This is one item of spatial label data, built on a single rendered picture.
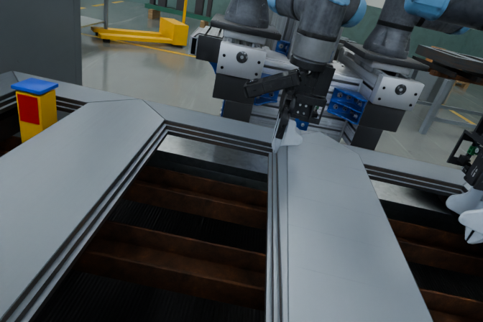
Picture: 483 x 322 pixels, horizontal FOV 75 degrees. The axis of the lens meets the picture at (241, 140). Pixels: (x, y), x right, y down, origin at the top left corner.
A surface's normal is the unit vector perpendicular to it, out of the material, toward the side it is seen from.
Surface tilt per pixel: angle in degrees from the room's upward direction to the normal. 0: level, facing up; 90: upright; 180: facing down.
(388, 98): 90
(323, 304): 0
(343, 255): 0
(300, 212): 0
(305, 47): 90
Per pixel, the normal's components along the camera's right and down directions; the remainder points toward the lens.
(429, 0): -0.44, 0.65
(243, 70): 0.00, 0.45
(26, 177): 0.20, -0.87
